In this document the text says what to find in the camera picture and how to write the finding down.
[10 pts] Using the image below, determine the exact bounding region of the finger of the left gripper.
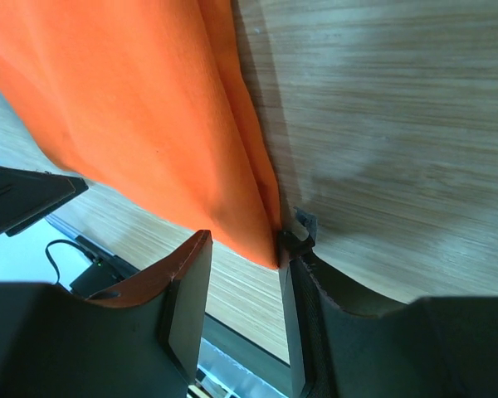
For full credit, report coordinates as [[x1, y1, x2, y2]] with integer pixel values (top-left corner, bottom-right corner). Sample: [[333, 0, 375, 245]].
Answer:
[[0, 166, 88, 237]]

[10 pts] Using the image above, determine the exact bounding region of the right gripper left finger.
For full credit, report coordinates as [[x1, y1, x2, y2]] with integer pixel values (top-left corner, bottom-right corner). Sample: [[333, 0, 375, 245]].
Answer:
[[0, 230, 212, 397]]

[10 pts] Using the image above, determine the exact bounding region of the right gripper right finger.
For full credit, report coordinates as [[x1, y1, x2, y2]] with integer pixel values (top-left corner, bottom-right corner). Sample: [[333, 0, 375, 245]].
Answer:
[[278, 210, 498, 397]]

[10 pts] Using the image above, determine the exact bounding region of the orange t shirt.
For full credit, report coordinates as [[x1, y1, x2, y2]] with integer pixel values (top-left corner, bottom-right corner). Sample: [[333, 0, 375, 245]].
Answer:
[[0, 1, 281, 269]]

